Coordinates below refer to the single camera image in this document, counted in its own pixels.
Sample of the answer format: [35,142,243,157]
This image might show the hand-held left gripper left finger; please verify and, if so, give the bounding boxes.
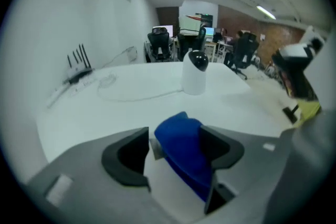
[26,126,169,224]

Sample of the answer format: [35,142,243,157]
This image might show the white wall socket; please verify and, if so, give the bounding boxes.
[127,46,138,61]

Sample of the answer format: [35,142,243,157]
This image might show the blue cloth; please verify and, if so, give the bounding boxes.
[154,111,215,202]

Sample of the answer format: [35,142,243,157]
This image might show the white office desk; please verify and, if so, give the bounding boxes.
[204,41,235,63]

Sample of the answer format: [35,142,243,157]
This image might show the black router with antennas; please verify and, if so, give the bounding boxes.
[62,44,94,84]

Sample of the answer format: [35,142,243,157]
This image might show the long ceiling light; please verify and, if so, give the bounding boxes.
[256,5,277,20]

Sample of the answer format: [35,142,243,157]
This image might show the yellow object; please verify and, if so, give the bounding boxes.
[288,99,322,129]

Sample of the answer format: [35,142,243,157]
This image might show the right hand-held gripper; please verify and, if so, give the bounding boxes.
[271,25,327,124]

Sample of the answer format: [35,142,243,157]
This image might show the white small round device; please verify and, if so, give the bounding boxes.
[181,49,210,96]

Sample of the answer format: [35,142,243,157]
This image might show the white device cable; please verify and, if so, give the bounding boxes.
[97,72,184,102]

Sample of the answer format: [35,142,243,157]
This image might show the white cardboard box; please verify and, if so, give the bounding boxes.
[178,14,203,35]

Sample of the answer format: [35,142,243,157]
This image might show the person's grey clothing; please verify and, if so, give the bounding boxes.
[269,110,336,218]

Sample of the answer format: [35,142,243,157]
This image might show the black office chair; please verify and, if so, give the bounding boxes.
[230,32,260,80]
[177,27,207,61]
[146,27,174,61]

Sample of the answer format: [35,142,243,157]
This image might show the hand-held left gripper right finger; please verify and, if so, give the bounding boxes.
[198,125,283,216]

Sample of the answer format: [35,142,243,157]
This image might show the white power strip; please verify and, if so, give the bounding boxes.
[46,75,98,109]

